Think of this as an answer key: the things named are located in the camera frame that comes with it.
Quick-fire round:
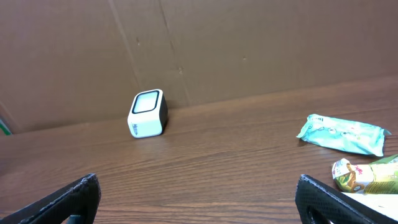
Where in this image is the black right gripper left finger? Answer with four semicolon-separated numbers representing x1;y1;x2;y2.
1;173;101;224

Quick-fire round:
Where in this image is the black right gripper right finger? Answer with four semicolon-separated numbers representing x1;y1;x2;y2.
295;174;397;224

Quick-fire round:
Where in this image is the green drink carton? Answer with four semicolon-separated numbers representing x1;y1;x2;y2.
331;154;397;194

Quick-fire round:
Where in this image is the mint green tissue pack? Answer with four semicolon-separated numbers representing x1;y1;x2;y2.
297;114;391;157

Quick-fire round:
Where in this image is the white tube gold cap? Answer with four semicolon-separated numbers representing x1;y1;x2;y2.
343;192;398;221

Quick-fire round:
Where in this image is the white barcode scanner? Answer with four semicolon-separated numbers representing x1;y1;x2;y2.
127;89;169;139

